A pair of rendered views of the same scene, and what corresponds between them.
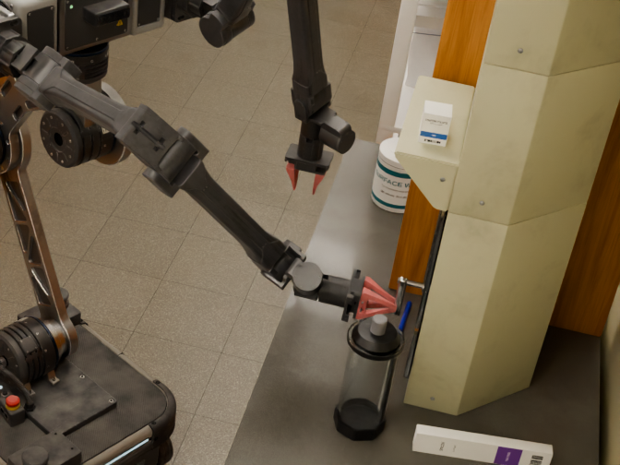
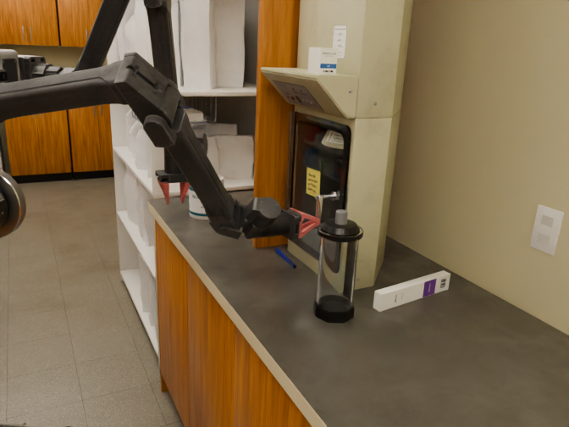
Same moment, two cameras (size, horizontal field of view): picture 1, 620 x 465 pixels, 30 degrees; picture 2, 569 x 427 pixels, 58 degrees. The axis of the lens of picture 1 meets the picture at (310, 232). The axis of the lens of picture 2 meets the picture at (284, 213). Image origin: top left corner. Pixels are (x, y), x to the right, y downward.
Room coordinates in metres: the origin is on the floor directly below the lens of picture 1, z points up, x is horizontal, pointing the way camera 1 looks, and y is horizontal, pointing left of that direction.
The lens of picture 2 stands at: (0.81, 0.61, 1.58)
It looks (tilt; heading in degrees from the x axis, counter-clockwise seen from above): 18 degrees down; 325
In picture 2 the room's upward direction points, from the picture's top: 3 degrees clockwise
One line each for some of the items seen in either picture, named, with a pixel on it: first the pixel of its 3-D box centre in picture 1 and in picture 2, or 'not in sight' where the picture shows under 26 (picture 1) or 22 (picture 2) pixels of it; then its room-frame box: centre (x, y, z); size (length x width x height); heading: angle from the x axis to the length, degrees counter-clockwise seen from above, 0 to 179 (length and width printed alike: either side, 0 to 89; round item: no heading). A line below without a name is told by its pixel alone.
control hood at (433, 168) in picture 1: (433, 139); (304, 91); (1.92, -0.20, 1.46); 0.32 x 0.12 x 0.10; 173
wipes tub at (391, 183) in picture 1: (400, 174); (206, 196); (2.51, -0.20, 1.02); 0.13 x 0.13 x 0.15
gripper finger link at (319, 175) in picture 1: (310, 174); (177, 188); (2.25, 0.02, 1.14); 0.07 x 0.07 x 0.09; 83
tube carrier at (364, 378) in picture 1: (367, 378); (337, 269); (1.68, -0.15, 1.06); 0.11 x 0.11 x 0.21
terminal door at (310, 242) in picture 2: (432, 259); (314, 189); (1.92, -0.25, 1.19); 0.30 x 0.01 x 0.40; 173
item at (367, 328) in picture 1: (377, 331); (340, 224); (1.68, -0.15, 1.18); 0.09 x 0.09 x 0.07
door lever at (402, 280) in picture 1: (408, 297); (324, 209); (1.81, -0.21, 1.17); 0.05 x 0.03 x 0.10; 83
